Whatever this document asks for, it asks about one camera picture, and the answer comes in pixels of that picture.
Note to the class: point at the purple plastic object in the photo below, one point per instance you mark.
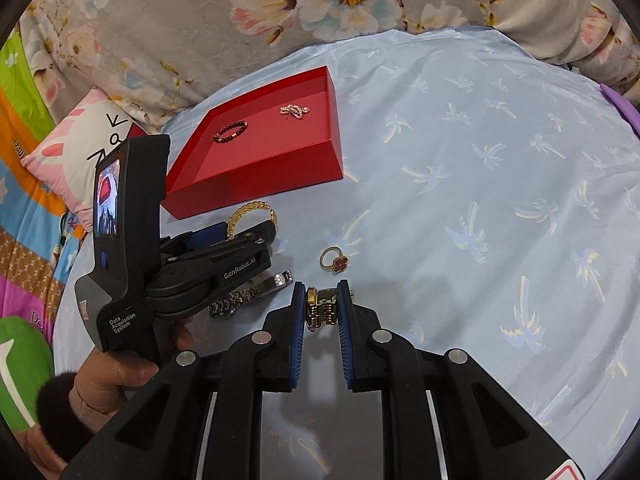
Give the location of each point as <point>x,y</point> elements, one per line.
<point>625,107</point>

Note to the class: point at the pink cat face pillow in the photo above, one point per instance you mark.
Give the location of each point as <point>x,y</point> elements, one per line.
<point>80,160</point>

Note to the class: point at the silver wristwatch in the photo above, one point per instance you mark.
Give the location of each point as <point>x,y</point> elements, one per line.
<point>230,305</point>

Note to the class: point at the red cardboard box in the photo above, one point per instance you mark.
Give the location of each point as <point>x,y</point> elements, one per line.
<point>250,180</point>

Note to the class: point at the person's left forearm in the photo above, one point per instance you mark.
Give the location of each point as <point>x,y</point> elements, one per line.
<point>60,405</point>

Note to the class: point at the grey floral blanket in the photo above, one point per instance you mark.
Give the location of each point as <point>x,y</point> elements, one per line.
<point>200,25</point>

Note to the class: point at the colourful cartoon mat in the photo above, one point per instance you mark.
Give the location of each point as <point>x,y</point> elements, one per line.
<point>25,240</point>

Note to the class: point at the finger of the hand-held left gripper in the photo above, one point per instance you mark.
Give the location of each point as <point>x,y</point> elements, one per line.
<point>215,280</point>
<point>207,234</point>

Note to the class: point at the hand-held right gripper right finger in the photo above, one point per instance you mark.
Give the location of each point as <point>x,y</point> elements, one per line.
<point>344,335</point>

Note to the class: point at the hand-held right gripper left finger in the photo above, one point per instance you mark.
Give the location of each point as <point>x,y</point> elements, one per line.
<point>299,335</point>

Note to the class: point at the person's left hand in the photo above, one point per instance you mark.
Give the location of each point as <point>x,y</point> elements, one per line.
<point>110,375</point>

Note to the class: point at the gold wristwatch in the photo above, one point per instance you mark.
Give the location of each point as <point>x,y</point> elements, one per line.
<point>320,310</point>

